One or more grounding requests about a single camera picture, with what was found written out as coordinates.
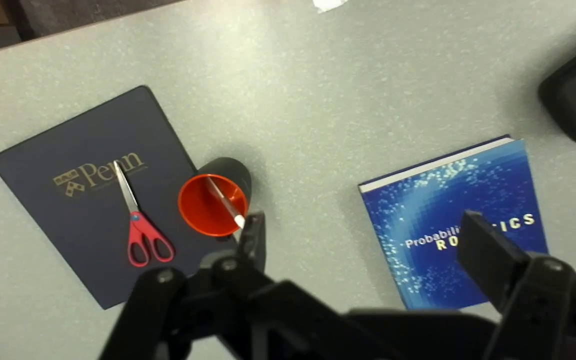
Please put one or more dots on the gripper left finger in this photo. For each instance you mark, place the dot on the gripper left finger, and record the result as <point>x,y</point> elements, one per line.
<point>248,295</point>

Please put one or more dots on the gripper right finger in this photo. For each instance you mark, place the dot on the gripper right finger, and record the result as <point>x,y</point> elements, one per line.
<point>528,285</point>

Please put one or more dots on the white pen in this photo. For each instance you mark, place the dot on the white pen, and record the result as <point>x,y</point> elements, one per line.
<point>225,202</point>

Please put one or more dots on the black mug with orange inside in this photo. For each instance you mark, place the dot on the black mug with orange inside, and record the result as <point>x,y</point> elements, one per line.
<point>213,202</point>

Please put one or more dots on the blue book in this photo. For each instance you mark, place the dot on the blue book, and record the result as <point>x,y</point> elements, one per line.
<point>443,210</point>

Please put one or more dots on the dark blue folder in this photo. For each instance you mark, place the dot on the dark blue folder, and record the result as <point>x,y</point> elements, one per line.
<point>83,200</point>

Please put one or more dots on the white paper scrap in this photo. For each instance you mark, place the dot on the white paper scrap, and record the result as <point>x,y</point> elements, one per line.
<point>329,4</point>

